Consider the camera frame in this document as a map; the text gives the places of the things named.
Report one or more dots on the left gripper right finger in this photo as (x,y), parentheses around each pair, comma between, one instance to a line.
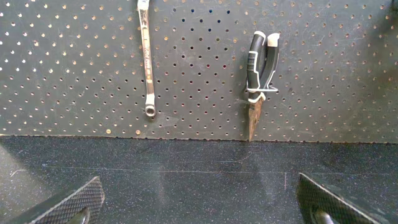
(320,199)

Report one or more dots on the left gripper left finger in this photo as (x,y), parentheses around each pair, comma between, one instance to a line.
(77,202)

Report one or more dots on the black and white pliers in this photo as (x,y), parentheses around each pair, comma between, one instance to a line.
(255,62)

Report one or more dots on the wrench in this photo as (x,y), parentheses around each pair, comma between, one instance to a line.
(146,46)

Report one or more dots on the black pegboard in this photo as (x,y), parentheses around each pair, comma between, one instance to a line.
(77,77)

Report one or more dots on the metal hook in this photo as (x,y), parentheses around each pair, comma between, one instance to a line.
(270,91)

